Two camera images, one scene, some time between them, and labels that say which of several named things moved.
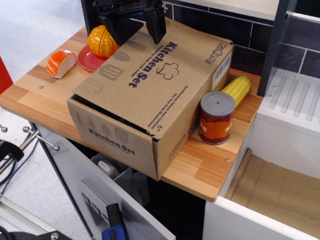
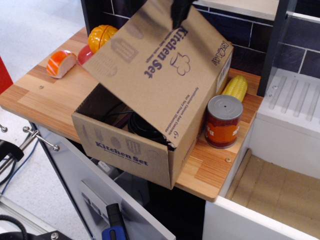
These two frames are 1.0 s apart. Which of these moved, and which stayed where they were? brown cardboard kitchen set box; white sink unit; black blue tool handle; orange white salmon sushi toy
Moved: brown cardboard kitchen set box
Stayed: orange white salmon sushi toy; white sink unit; black blue tool handle
